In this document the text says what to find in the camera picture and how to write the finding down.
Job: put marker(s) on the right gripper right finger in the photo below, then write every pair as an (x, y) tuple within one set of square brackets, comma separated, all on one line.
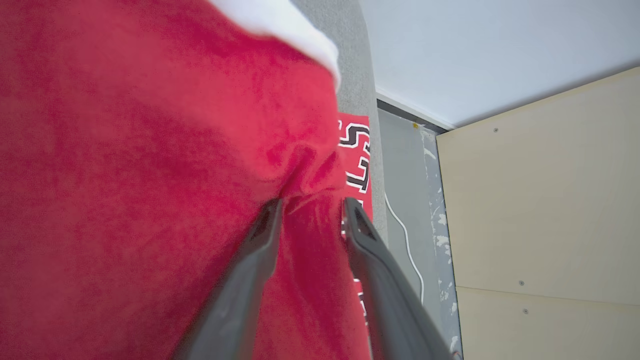
[(395, 310)]

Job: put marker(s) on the white wall baseboard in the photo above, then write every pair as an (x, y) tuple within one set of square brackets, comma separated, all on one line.
[(410, 111)]

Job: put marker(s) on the red shorts with white stripe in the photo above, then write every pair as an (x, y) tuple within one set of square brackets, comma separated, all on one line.
[(125, 175)]

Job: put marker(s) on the light plywood panel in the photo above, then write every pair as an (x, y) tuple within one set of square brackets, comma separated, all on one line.
[(550, 200), (550, 330)]

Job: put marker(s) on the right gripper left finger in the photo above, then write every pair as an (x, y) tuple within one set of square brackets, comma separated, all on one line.
[(235, 310)]

